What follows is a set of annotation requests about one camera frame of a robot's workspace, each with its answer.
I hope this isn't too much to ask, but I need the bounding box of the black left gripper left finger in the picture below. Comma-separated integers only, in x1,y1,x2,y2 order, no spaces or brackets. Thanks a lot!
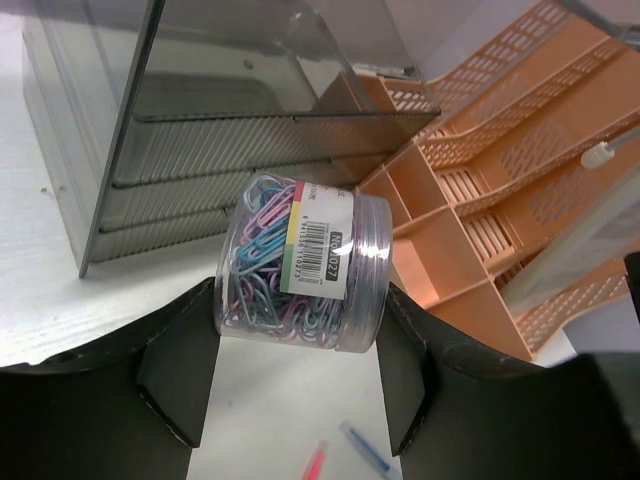
1,278,220,479

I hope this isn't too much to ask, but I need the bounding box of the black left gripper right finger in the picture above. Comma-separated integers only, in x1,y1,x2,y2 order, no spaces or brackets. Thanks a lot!
376,287,639,479

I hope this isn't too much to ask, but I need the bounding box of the clear acrylic drawer cabinet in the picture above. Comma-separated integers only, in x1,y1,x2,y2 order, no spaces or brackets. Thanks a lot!
20,0,640,279

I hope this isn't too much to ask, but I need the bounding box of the blue clear pen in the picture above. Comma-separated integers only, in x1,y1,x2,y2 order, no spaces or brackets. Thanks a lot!
340,421,402,480

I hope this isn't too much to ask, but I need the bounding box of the red clear pen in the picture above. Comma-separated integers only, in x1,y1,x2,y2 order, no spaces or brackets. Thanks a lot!
301,440,328,480

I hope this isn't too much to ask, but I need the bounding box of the orange plastic file organizer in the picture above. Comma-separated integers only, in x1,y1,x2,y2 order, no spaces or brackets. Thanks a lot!
359,1,639,361

